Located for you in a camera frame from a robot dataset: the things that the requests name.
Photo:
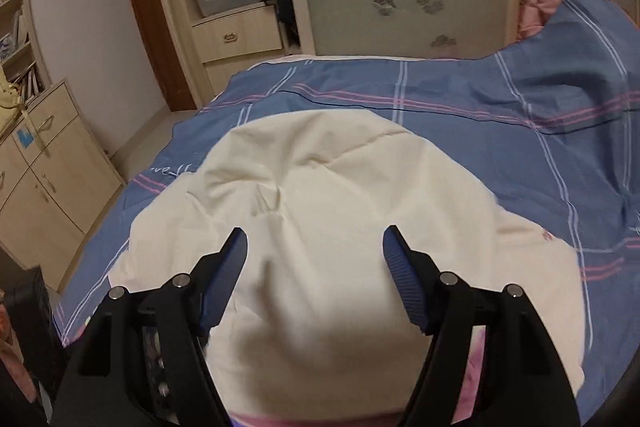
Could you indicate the yellow bag on cabinet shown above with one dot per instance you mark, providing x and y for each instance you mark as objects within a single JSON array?
[{"x": 11, "y": 103}]

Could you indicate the white and pink jacket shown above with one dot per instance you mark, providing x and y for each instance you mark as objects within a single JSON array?
[{"x": 315, "y": 329}]

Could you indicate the brown wooden door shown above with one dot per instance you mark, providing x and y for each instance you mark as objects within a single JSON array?
[{"x": 162, "y": 54}]

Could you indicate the blue plaid bed cover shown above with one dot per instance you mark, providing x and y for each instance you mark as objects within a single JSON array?
[{"x": 550, "y": 124}]

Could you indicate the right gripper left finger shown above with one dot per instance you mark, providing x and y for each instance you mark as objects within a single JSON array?
[{"x": 141, "y": 359}]

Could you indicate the wardrobe drawer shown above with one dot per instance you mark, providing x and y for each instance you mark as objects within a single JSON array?
[
  {"x": 219, "y": 72},
  {"x": 244, "y": 32}
]

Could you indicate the wooden shelf cabinet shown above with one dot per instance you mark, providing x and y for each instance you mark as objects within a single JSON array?
[{"x": 56, "y": 181}]

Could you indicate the upper wardrobe drawer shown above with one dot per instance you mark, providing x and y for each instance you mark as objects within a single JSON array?
[{"x": 244, "y": 32}]

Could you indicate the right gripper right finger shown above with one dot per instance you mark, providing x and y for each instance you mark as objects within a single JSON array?
[{"x": 491, "y": 360}]

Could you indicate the lower wardrobe drawer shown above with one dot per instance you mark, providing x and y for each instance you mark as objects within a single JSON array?
[{"x": 219, "y": 72}]

